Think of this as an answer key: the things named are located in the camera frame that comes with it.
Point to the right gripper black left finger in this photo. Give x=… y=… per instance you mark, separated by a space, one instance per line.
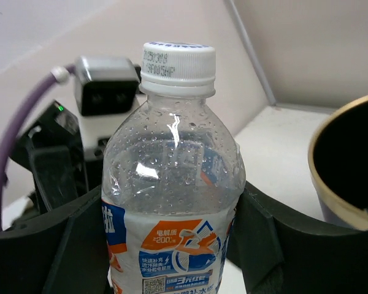
x=61 y=251

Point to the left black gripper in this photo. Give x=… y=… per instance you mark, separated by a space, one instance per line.
x=52 y=150

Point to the clear bottle orange blue label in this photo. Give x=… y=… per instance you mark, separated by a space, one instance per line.
x=172 y=177

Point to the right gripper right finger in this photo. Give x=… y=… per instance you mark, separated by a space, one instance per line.
x=281 y=250

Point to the black bin with gold rim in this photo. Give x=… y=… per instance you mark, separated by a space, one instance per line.
x=338 y=164

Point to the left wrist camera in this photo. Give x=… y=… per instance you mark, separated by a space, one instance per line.
x=105 y=85

